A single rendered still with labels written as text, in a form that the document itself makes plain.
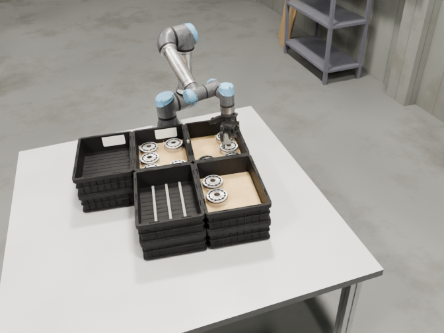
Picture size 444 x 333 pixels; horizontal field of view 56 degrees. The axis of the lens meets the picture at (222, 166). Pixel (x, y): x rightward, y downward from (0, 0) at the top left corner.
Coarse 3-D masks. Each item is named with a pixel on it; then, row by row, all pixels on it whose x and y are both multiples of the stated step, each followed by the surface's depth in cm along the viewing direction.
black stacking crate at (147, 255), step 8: (160, 240) 183; (168, 240) 183; (176, 240) 184; (184, 240) 185; (192, 240) 187; (200, 240) 188; (144, 248) 184; (152, 248) 185; (160, 248) 186; (168, 248) 186; (176, 248) 188; (184, 248) 189; (192, 248) 190; (200, 248) 191; (144, 256) 189; (152, 256) 188; (160, 256) 189; (168, 256) 189
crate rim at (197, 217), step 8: (152, 168) 207; (160, 168) 207; (192, 168) 205; (136, 176) 202; (136, 184) 197; (136, 192) 193; (136, 200) 188; (200, 200) 186; (136, 208) 184; (200, 208) 182; (136, 216) 180; (184, 216) 178; (192, 216) 178; (200, 216) 178; (136, 224) 176; (144, 224) 175; (152, 224) 175; (160, 224) 176; (168, 224) 177
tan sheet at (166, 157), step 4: (160, 144) 243; (160, 148) 240; (164, 148) 239; (184, 148) 238; (160, 152) 236; (164, 152) 236; (168, 152) 236; (176, 152) 236; (180, 152) 235; (184, 152) 235; (140, 156) 234; (160, 156) 233; (164, 156) 233; (168, 156) 233; (172, 156) 233; (176, 156) 232; (180, 156) 232; (184, 156) 232; (160, 160) 230; (164, 160) 230; (168, 160) 230; (172, 160) 229; (184, 160) 229; (140, 164) 228; (160, 164) 227; (164, 164) 227; (168, 164) 227
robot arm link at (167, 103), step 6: (162, 96) 250; (168, 96) 248; (174, 96) 252; (156, 102) 250; (162, 102) 247; (168, 102) 248; (174, 102) 251; (162, 108) 249; (168, 108) 250; (174, 108) 252; (162, 114) 252; (168, 114) 252; (174, 114) 255
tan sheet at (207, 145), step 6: (192, 138) 247; (198, 138) 246; (204, 138) 246; (210, 138) 246; (234, 138) 244; (192, 144) 241; (198, 144) 241; (204, 144) 241; (210, 144) 241; (216, 144) 240; (198, 150) 236; (204, 150) 236; (210, 150) 236; (216, 150) 235; (198, 156) 231; (216, 156) 231
